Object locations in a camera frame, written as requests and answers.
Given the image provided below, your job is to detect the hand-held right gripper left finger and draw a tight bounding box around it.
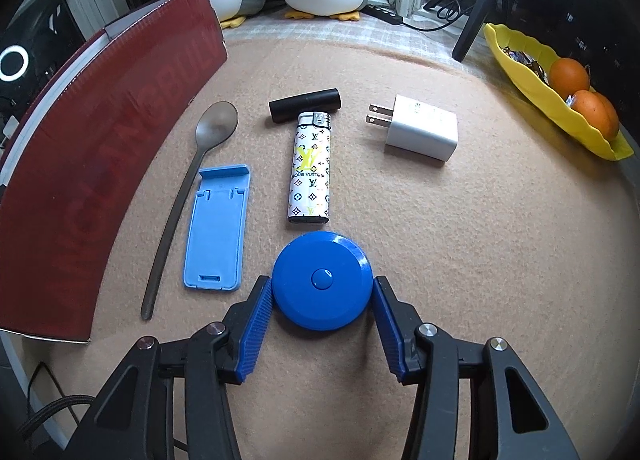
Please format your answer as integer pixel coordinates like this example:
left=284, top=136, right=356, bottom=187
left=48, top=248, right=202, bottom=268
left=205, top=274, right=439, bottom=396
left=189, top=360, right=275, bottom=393
left=65, top=275, right=275, bottom=460

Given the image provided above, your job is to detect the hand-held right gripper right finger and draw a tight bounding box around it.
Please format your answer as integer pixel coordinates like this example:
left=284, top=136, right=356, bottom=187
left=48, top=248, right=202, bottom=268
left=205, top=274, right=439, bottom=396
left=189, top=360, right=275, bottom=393
left=372, top=275, right=583, bottom=460

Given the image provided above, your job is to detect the round blue tape measure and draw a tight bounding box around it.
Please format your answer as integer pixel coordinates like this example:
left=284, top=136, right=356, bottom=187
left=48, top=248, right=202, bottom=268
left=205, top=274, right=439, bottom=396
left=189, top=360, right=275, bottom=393
left=271, top=231, right=374, bottom=332

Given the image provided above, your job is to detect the black tube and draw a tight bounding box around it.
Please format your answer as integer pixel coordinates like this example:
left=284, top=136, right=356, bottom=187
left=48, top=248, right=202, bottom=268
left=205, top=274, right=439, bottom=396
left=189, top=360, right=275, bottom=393
left=268, top=87, right=342, bottom=125

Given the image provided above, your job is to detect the red cardboard box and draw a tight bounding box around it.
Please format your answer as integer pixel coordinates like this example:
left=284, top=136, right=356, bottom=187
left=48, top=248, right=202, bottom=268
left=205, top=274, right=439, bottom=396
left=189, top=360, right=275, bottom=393
left=0, top=0, right=228, bottom=343

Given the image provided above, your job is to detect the light blue phone stand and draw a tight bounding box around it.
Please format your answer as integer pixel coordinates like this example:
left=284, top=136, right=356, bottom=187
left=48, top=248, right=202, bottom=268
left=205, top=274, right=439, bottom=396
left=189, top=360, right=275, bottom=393
left=182, top=165, right=251, bottom=291

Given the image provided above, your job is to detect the white patterned lighter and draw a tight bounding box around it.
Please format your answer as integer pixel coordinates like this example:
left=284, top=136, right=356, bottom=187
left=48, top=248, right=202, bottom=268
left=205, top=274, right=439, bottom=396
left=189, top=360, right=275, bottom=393
left=287, top=111, right=332, bottom=228

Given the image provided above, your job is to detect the metal spoon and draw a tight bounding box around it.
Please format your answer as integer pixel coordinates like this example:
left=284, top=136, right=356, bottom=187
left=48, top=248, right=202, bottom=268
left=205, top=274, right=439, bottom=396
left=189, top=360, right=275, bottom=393
left=140, top=101, right=240, bottom=321

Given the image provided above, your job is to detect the yellow plastic bowl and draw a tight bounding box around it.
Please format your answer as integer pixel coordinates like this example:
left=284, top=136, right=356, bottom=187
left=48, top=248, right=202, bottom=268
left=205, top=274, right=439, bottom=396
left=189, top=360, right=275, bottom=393
left=483, top=23, right=635, bottom=161

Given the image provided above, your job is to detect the plaid cloth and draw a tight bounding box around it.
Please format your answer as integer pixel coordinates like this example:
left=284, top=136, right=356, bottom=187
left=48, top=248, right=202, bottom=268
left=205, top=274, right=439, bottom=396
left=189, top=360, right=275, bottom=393
left=220, top=4, right=493, bottom=74

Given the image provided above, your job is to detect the pile of chocolate bars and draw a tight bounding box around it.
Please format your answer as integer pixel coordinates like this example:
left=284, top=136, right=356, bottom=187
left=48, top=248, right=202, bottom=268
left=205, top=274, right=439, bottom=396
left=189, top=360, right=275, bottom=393
left=502, top=45, right=551, bottom=81

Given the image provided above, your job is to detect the white wall charger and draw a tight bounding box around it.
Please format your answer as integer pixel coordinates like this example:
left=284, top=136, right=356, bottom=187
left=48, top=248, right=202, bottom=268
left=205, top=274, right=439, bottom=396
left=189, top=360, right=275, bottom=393
left=366, top=94, right=459, bottom=162

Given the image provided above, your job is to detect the black braided cable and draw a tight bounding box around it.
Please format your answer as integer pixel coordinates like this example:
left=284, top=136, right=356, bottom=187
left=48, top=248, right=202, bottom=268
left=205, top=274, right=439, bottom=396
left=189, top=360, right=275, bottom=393
left=17, top=362, right=93, bottom=460

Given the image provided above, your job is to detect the black cable with inline remote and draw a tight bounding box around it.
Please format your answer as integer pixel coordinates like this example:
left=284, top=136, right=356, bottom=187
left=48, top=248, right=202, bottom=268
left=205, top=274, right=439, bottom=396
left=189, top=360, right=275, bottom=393
left=365, top=0, right=481, bottom=32

